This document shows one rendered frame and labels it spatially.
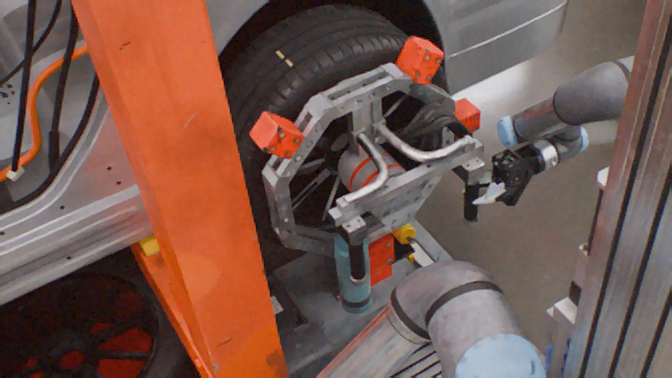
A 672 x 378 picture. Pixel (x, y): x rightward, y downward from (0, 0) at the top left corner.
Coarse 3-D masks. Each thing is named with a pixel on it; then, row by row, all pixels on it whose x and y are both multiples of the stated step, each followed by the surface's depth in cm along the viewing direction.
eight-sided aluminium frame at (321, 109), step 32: (320, 96) 193; (352, 96) 192; (384, 96) 197; (416, 96) 204; (448, 96) 211; (320, 128) 193; (448, 128) 220; (288, 160) 194; (288, 192) 200; (288, 224) 207
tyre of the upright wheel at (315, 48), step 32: (288, 32) 203; (320, 32) 201; (352, 32) 201; (384, 32) 205; (256, 64) 201; (288, 64) 196; (320, 64) 193; (352, 64) 197; (384, 64) 203; (256, 96) 197; (288, 96) 193; (256, 160) 199; (256, 192) 206; (256, 224) 213
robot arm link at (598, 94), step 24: (600, 72) 164; (552, 96) 178; (576, 96) 166; (600, 96) 163; (624, 96) 162; (504, 120) 202; (528, 120) 191; (552, 120) 179; (576, 120) 169; (600, 120) 167; (504, 144) 204
